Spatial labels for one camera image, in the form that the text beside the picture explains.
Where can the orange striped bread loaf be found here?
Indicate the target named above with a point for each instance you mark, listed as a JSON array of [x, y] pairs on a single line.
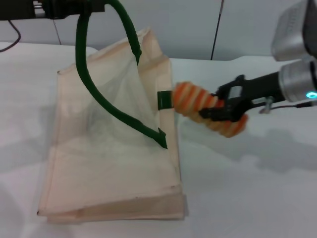
[[190, 101]]

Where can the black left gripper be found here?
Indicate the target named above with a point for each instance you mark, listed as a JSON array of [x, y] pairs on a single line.
[[24, 10]]

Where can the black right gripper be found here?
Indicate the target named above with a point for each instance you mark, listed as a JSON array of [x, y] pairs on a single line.
[[262, 86]]

